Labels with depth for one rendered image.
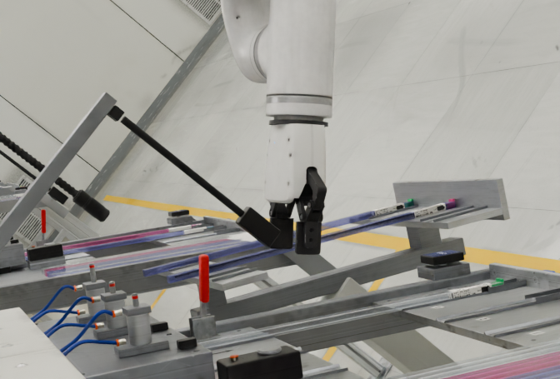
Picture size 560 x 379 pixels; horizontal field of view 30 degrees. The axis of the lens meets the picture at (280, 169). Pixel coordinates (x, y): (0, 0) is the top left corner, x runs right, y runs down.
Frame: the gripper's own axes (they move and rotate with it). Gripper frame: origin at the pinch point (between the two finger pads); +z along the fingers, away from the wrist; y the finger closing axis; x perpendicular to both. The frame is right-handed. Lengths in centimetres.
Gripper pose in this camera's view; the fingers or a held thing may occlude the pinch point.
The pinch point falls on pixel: (293, 243)
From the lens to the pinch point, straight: 132.1
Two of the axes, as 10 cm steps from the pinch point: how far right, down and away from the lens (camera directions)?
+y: 3.5, 0.1, -9.3
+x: 9.3, 0.4, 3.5
